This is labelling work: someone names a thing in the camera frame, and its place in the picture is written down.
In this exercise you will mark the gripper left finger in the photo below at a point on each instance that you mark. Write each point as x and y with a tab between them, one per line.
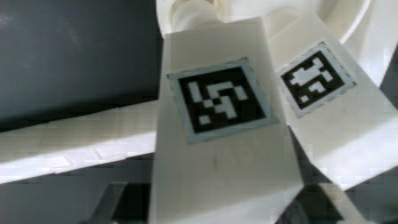
123	205

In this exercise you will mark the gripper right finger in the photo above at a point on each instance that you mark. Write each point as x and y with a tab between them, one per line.
322	207

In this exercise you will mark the white stool leg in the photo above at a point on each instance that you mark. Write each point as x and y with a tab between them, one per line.
339	113
226	178

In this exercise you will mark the white round stool seat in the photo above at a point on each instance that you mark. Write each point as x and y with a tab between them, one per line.
361	22

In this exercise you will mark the white front fence bar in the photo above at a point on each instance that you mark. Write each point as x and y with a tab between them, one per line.
78	142

